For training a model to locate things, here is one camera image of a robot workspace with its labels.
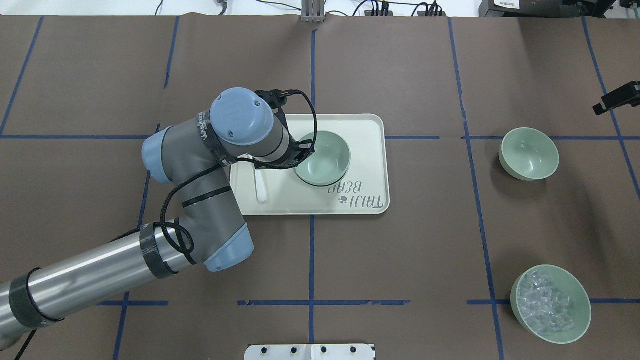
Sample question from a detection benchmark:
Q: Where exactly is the white camera pole base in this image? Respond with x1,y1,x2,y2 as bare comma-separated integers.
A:
244,343,377,360

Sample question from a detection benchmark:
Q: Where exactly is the green bowl with ice cubes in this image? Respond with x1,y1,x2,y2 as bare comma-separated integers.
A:
510,264,592,345

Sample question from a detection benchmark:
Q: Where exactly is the aluminium frame post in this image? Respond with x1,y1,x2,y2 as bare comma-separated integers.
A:
301,0,326,23

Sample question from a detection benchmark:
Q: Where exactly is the white plastic spoon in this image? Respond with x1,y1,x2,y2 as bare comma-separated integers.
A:
254,170,269,204

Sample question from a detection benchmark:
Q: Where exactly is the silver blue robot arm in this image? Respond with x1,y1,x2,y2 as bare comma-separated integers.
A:
1,88,318,350

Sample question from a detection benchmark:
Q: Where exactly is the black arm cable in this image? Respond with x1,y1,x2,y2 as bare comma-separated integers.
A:
159,89,319,266

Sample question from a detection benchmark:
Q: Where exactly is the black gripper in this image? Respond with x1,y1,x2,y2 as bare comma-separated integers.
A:
279,140,315,170

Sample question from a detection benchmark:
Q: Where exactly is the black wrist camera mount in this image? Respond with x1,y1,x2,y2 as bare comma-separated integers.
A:
254,89,293,112

